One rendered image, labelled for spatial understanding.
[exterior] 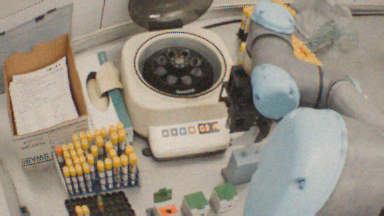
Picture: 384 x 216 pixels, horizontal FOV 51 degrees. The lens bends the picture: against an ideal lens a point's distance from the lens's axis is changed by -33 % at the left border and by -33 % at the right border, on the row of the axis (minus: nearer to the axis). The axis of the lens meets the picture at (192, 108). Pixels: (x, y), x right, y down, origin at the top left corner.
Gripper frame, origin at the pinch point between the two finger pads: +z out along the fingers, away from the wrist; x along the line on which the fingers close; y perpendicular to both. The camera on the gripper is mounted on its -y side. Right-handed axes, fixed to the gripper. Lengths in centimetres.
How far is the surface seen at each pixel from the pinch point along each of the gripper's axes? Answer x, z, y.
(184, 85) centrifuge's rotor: -18.5, 4.4, 7.4
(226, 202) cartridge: 8.5, 9.6, 5.2
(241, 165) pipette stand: 2.0, 5.6, 1.1
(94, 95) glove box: -23.7, 9.5, 26.8
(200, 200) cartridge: 7.2, 8.5, 10.6
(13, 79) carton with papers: -34, 8, 54
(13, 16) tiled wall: -43, -10, 54
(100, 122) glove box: -14.9, 8.2, 26.6
